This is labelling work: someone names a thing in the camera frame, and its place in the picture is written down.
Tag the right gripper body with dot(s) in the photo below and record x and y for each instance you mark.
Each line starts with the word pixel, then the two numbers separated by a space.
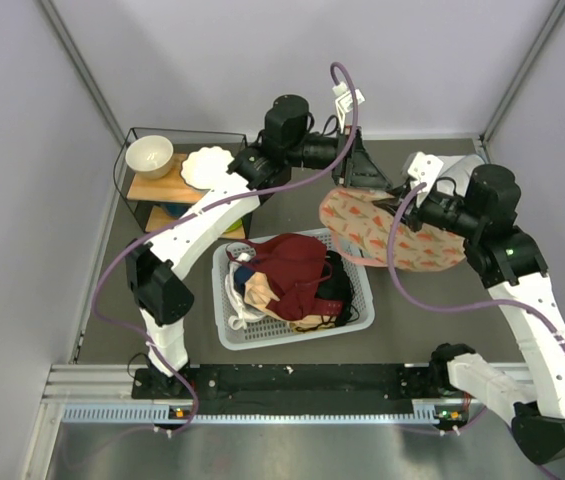
pixel 442 211

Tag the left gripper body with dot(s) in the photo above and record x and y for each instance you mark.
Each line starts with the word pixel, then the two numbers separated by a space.
pixel 321 152

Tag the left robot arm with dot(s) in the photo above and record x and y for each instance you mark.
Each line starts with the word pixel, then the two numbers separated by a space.
pixel 157 267

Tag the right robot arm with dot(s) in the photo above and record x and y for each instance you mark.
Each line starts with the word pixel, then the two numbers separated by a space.
pixel 515 275

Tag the white round mesh laundry bag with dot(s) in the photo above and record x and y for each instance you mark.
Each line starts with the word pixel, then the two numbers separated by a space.
pixel 460 168

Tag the black bra in basket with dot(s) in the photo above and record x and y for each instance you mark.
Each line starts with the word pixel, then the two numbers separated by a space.
pixel 339 288

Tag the maroon bra in basket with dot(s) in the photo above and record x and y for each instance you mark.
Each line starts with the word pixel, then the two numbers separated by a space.
pixel 293 264

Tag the beige bra in basket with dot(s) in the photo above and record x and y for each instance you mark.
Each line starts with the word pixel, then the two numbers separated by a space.
pixel 260 295

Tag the white bra in basket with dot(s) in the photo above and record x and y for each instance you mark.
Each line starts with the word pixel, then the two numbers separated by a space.
pixel 244 314

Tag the lime green plate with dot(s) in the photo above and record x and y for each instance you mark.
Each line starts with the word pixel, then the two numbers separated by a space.
pixel 234 226

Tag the white scalloped bowl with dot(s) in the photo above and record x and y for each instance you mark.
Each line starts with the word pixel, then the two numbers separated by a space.
pixel 203 168

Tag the dark teal bowl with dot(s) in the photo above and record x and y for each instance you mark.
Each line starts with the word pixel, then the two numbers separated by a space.
pixel 177 211

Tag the cream ceramic bowl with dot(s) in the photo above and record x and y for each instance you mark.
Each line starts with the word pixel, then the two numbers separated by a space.
pixel 150 156

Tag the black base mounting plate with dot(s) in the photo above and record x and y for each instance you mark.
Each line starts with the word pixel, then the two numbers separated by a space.
pixel 393 381

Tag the white plastic basket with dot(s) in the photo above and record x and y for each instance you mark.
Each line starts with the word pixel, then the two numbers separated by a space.
pixel 271 331

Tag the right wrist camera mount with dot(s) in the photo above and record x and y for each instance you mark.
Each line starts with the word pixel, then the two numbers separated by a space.
pixel 422 168

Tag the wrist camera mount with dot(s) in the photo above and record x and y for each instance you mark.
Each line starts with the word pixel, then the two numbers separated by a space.
pixel 422 168
pixel 344 103

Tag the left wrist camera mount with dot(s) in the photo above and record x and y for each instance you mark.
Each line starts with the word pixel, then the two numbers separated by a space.
pixel 344 103

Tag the black wire wooden shelf rack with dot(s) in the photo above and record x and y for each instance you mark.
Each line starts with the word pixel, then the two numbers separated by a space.
pixel 145 198

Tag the white slotted cable duct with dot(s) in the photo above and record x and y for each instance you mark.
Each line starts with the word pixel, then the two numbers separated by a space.
pixel 416 412

